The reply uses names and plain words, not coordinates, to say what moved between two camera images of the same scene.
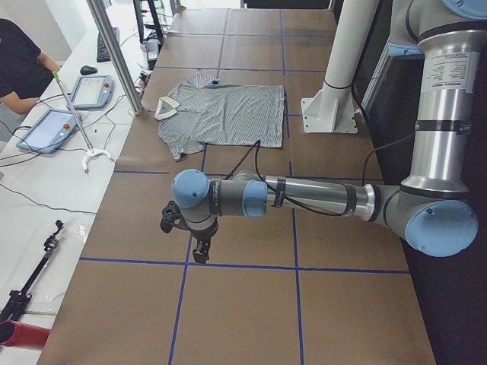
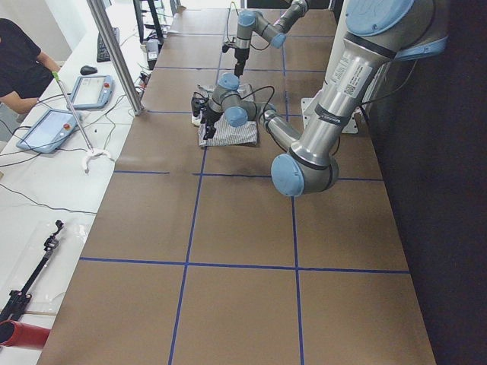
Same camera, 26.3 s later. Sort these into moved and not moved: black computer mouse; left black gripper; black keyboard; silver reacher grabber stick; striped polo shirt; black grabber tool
Moved: striped polo shirt; left black gripper
Not moved: black keyboard; black grabber tool; black computer mouse; silver reacher grabber stick
